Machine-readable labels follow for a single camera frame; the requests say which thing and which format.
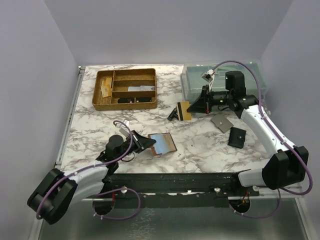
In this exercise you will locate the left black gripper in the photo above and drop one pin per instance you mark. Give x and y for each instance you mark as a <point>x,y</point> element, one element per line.
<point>141,142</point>

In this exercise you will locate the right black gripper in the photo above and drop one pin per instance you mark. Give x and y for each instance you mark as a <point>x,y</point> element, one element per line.
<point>202,104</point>

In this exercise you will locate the blue credit card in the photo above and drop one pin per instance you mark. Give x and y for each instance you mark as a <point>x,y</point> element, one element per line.
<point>162,145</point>

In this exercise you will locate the brown leather card holder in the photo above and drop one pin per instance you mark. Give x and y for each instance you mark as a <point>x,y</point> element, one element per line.
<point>162,145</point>

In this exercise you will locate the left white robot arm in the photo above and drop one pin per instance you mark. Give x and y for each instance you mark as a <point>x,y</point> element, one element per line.
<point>58,190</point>

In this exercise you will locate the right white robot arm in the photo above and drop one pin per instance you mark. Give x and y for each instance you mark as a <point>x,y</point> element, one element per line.
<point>287,162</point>

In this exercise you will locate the grey card wallet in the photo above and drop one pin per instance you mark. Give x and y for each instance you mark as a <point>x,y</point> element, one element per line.
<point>221,122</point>

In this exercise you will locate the white card in tray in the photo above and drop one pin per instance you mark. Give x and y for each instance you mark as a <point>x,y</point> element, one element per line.
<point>141,88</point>

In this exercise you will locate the black T-shaped pipe fitting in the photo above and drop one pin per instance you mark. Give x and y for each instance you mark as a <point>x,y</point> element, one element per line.
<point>173,115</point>

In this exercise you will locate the clear lidded plastic box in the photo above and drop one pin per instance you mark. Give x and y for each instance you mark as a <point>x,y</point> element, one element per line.
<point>192,81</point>

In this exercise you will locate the black item in tray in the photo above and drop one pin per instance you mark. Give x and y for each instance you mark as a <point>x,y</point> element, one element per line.
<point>131,100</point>

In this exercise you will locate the black snap wallet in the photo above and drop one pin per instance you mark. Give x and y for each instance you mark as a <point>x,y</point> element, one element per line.
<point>237,137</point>

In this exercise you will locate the brown cork organizer tray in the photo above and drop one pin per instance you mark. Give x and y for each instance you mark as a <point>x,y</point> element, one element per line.
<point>121,80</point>

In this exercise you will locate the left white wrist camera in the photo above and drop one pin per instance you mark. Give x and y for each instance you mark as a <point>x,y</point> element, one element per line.
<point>124,128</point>

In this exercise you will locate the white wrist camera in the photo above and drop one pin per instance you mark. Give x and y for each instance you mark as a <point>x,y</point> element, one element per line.
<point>209,76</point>
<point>124,128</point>

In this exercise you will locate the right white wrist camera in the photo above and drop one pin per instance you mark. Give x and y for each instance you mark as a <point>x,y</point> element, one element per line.
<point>209,76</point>

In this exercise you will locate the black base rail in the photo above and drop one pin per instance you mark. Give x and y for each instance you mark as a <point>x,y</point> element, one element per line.
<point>175,190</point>

